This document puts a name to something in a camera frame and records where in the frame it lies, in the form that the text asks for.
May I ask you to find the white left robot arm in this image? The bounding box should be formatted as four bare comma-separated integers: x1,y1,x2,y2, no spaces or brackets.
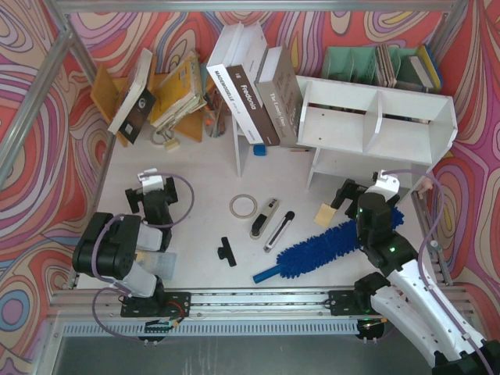
72,168,195,317

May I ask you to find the stack of yellow books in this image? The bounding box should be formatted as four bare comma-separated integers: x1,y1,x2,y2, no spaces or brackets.
150,50,206,130

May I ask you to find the brown Fredonia book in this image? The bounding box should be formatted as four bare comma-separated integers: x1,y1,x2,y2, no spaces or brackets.
226,64,282,148

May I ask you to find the grey Lonely Ones book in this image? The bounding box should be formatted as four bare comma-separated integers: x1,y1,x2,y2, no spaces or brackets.
256,45,303,147

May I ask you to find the blue microfiber duster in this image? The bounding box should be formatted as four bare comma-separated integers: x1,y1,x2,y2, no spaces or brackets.
252,205,405,285

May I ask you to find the white book support stand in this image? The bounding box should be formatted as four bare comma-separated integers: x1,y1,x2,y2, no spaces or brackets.
231,116,252,177

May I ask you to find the black and white book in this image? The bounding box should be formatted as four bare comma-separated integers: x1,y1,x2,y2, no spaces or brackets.
108,48,156,144

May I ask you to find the white Mademoiselle book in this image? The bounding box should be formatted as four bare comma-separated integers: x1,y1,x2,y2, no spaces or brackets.
207,23,274,145

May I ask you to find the green desk organizer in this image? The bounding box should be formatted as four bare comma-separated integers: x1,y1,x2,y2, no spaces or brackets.
321,44,419,88

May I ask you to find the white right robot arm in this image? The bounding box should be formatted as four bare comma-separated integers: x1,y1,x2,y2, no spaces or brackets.
331,170,499,374

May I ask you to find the black T-shaped part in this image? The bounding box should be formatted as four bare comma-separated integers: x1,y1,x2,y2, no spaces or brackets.
217,237,237,267

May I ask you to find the clear tape roll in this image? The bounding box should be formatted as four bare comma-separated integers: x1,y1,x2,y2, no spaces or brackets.
150,131,166,146

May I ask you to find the white bookshelf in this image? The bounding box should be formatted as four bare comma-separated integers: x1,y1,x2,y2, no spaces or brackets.
297,76,458,181

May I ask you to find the small blue box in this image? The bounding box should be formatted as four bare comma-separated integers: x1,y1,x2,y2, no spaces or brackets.
252,145,267,156

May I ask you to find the cup of pencils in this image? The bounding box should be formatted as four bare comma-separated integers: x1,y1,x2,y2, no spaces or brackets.
202,87,229,138

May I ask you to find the metal rail with mounts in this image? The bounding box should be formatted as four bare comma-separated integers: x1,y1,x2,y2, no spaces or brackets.
105,288,403,318

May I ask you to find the blue and yellow book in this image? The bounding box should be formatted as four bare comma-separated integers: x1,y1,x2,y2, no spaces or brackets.
409,45,443,94

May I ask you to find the grey black stapler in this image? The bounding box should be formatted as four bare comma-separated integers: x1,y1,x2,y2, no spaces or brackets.
249,198,280,240

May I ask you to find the roll of masking tape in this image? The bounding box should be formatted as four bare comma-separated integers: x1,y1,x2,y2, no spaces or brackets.
229,194,258,219

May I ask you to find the white black marker pen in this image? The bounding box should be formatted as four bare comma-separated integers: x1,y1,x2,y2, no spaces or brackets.
263,211,295,253

